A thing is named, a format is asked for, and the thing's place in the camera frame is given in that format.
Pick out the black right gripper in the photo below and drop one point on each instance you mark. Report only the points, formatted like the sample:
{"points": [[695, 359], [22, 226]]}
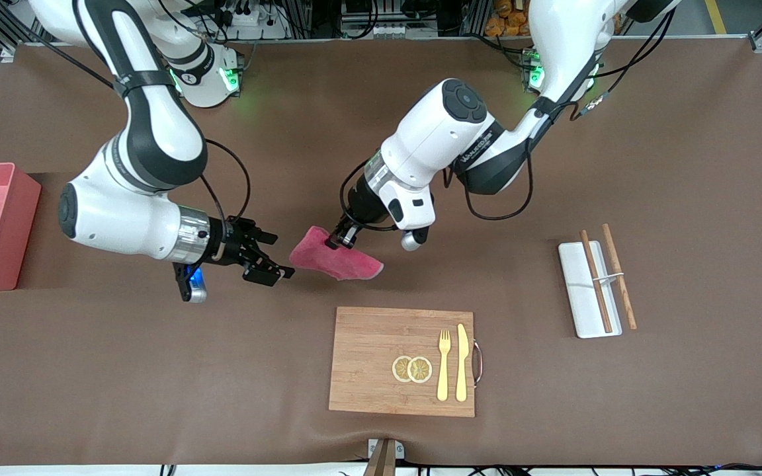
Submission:
{"points": [[233, 242]]}

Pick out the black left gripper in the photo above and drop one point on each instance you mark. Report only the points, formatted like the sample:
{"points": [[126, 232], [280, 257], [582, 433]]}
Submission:
{"points": [[362, 207]]}

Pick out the red cloth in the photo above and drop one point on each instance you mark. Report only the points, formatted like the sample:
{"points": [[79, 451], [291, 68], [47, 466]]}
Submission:
{"points": [[354, 264]]}

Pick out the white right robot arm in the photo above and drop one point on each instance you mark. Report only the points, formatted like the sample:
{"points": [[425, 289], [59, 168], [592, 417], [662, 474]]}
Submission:
{"points": [[156, 132]]}

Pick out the bamboo cutting board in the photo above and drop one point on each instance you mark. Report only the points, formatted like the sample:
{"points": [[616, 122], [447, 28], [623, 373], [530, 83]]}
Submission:
{"points": [[368, 357]]}

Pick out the lemon slice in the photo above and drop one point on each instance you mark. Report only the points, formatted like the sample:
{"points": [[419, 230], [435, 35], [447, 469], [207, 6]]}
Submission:
{"points": [[421, 369], [399, 369]]}

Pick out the yellow plastic fork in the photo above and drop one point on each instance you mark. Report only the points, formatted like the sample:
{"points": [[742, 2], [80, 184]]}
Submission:
{"points": [[444, 377]]}

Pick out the yellow plastic knife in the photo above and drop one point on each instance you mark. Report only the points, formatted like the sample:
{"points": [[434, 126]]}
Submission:
{"points": [[462, 363]]}

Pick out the small white device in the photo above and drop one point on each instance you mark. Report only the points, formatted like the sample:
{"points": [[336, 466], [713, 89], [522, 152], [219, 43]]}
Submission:
{"points": [[381, 30]]}

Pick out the white power strip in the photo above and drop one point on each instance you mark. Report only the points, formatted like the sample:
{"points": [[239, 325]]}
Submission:
{"points": [[268, 30]]}

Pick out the wooden rod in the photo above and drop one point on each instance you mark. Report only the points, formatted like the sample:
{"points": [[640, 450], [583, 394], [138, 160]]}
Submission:
{"points": [[614, 254], [591, 264]]}

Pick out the white rack tray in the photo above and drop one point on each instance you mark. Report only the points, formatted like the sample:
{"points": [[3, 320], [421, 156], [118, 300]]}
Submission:
{"points": [[587, 311]]}

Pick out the orange snack packets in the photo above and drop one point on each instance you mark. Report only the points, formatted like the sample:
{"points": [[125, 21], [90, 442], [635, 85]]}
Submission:
{"points": [[507, 23]]}

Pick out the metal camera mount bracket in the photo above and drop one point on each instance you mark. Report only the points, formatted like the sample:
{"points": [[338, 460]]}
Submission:
{"points": [[384, 456]]}

